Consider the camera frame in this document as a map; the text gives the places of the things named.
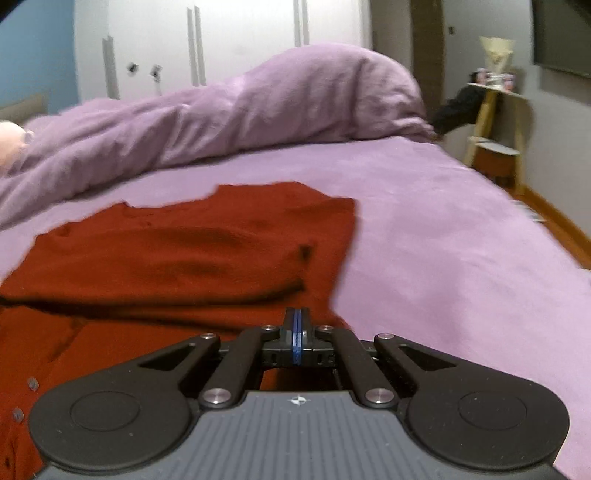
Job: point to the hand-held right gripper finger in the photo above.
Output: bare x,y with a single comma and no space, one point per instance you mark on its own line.
292,339
302,339

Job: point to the red knit cardigan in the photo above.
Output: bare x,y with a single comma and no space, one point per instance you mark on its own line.
184,258

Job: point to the purple duvet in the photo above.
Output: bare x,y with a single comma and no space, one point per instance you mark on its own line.
231,120

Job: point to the black cloth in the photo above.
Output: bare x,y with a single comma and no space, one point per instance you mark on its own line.
459,108

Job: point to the wooden side shelf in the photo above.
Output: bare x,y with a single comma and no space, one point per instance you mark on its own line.
496,120

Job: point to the white wardrobe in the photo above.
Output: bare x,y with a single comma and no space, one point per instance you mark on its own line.
231,41

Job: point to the brown door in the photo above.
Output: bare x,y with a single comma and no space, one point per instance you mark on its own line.
427,55

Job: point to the pink plush toy grey patches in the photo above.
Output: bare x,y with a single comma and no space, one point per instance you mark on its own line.
11,145

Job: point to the cream paper bag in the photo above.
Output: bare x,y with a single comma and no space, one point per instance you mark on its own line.
496,53

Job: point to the grey padded headboard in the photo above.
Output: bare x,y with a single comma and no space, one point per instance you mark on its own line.
23,106

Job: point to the wall-mounted television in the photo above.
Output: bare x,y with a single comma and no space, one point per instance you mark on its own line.
561,32

